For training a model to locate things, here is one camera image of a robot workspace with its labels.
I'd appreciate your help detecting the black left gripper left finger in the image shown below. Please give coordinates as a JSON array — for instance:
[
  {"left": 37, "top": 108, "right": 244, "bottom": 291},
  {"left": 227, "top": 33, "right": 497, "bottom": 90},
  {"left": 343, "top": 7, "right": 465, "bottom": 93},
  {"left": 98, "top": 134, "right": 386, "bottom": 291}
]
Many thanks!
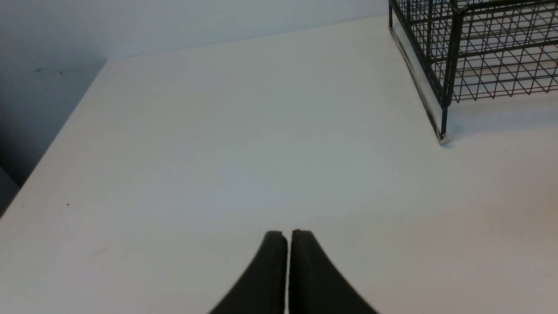
[{"left": 211, "top": 231, "right": 288, "bottom": 314}]

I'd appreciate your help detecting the black wire mesh rack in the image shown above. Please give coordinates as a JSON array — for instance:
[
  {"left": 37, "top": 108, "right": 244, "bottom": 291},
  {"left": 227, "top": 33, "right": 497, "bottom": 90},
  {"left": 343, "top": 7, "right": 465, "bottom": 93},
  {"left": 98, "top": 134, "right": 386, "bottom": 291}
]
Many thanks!
[{"left": 388, "top": 0, "right": 557, "bottom": 145}]

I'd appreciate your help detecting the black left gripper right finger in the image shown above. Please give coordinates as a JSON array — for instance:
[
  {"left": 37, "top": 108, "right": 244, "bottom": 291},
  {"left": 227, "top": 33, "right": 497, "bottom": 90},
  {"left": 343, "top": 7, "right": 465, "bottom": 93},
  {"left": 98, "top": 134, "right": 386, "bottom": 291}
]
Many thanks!
[{"left": 288, "top": 230, "right": 376, "bottom": 314}]

